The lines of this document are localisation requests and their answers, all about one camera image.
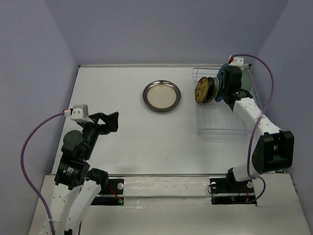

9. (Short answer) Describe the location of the cream bowl with black flowers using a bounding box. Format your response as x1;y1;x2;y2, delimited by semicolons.
204;77;217;103

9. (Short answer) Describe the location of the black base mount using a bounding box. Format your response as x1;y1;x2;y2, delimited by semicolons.
207;178;256;205
91;178;125;206

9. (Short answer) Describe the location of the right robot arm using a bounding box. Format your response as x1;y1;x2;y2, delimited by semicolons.
218;65;294;192

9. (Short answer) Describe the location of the purple cable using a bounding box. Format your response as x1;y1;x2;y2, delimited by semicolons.
232;53;274;203
21;111;71;235

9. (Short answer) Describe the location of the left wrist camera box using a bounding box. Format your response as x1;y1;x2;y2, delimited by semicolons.
70;104;89;122

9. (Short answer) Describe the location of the grey rimmed cream plate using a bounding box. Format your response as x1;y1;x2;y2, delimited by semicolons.
142;80;181;113

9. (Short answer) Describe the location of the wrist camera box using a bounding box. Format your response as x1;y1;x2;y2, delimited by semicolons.
70;104;89;122
228;56;244;67

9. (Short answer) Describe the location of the black glossy plate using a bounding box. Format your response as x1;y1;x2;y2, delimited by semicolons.
212;77;220;100

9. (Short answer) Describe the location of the teal scalloped plate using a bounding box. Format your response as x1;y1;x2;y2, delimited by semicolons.
215;63;230;105

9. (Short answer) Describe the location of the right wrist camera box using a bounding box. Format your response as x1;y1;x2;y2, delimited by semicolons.
228;56;244;67

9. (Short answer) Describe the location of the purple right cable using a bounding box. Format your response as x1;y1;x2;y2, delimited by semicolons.
232;53;274;203

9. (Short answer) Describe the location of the white wire dish rack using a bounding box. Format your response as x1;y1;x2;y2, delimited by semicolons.
192;68;261;137

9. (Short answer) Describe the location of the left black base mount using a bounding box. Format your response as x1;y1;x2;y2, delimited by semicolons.
91;178;125;206

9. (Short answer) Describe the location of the yellow patterned plate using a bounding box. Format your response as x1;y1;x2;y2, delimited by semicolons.
195;77;210;103

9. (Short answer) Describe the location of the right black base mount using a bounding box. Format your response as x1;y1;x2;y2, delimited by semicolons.
207;178;256;205

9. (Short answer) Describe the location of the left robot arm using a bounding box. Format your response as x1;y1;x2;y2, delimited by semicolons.
39;106;119;235

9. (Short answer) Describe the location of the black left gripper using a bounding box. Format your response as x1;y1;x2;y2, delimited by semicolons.
80;111;119;159

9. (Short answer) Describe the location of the light blue flower plate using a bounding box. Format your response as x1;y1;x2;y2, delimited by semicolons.
241;69;252;92

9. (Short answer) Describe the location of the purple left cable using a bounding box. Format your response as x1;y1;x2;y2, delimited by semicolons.
21;111;71;235

